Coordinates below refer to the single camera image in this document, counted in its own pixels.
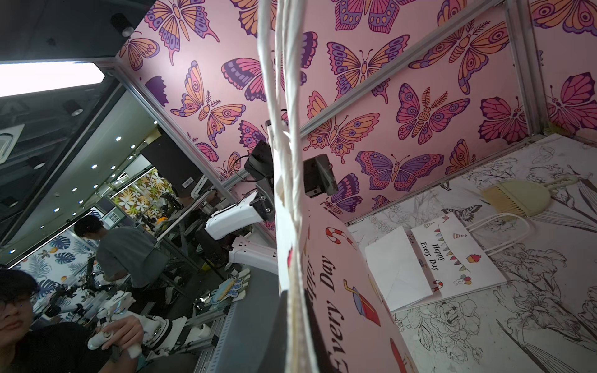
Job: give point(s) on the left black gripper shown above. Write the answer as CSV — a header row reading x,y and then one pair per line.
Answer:
x,y
319,177

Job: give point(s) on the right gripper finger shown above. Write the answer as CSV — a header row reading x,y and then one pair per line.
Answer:
x,y
296,342

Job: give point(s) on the operator's hand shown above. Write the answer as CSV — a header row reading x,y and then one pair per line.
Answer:
x,y
124,333

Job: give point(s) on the aluminium frame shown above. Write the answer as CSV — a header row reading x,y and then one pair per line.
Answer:
x,y
519,22

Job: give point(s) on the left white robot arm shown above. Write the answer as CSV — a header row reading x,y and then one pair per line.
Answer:
x,y
259,206

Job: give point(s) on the tan straw hat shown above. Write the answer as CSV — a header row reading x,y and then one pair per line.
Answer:
x,y
524,198

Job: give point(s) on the white paper bag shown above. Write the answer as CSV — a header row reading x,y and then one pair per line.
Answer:
x,y
318,259
438,260

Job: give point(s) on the person in grey shirt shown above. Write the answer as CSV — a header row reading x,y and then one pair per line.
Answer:
x,y
125,251

